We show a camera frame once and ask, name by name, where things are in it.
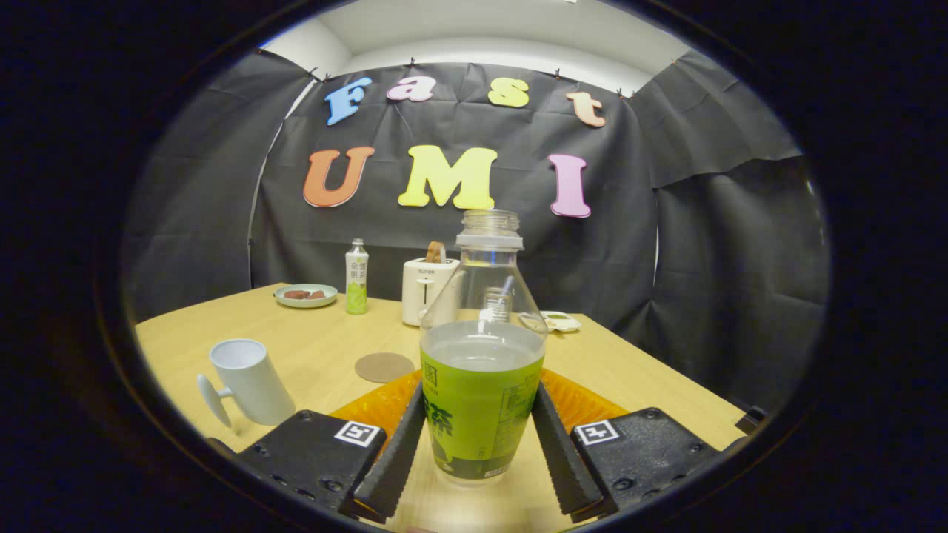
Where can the black backdrop cloth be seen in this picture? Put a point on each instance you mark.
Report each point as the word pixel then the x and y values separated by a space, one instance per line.
pixel 385 229

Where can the white toaster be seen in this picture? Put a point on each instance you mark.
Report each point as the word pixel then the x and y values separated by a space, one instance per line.
pixel 422 292

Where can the white divided dish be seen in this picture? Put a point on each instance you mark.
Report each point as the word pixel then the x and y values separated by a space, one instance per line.
pixel 563 321

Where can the slim white and green bottle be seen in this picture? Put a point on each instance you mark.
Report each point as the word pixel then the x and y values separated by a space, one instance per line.
pixel 357 277

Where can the round brown coaster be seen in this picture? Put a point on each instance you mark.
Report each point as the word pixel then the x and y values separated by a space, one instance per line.
pixel 384 367

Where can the wooden table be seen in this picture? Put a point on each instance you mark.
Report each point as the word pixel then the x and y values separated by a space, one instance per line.
pixel 311 340

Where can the brown bread slice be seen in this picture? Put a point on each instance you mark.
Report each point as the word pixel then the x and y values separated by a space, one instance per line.
pixel 435 252

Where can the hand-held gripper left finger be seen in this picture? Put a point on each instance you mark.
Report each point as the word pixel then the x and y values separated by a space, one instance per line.
pixel 392 459

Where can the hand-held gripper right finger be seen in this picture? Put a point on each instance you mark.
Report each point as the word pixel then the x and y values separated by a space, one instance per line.
pixel 563 459

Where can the pale green plate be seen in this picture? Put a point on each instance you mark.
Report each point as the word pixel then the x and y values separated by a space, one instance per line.
pixel 305 303

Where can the clear juice bottle green label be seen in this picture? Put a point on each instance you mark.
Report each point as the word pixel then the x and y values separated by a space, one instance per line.
pixel 481 414

